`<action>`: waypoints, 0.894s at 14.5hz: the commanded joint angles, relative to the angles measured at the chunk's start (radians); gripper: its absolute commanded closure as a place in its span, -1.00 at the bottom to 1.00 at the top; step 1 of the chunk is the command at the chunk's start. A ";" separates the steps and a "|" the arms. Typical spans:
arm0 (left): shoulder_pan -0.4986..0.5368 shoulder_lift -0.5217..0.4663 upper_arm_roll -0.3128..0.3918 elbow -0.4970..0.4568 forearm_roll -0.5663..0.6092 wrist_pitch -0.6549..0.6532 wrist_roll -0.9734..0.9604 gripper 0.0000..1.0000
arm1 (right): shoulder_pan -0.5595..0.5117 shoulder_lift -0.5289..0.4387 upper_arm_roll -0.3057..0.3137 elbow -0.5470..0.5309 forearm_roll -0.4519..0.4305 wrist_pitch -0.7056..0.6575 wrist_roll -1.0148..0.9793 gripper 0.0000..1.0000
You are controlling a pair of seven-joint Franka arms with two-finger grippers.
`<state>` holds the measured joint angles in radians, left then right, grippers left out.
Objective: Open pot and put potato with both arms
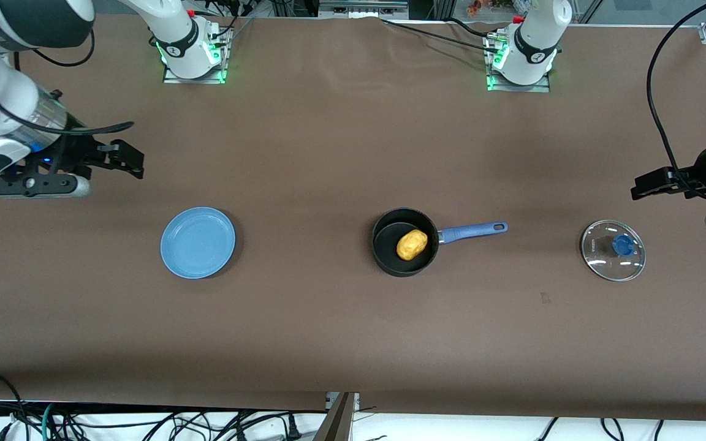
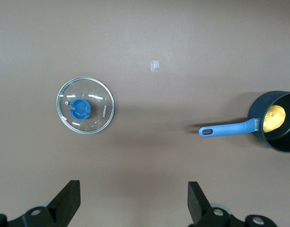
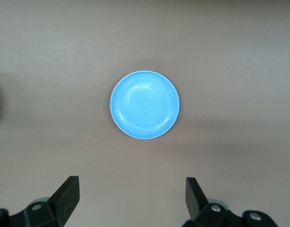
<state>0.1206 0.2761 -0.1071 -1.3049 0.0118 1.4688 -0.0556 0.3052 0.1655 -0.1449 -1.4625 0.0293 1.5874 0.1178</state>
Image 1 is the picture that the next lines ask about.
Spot glass lid with blue knob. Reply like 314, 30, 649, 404
580, 219, 647, 283

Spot yellow potato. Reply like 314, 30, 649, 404
396, 229, 429, 262

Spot blue round plate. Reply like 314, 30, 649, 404
159, 206, 237, 280

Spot brown table cover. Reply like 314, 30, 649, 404
0, 13, 706, 422

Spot orange background objects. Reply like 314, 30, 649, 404
466, 0, 514, 17

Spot dark diagonal beam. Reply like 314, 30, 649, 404
313, 392, 355, 441

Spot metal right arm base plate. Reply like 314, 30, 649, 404
162, 28, 232, 85

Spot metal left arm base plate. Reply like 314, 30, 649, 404
486, 37, 552, 93

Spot black pot with blue handle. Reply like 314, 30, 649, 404
370, 207, 509, 278

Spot short black table cable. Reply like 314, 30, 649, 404
446, 17, 493, 37

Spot long black table cable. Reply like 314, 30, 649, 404
381, 18, 501, 50

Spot black tangled floor cables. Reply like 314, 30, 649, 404
53, 409, 286, 441

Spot silver metal bracket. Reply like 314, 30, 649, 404
326, 392, 360, 412

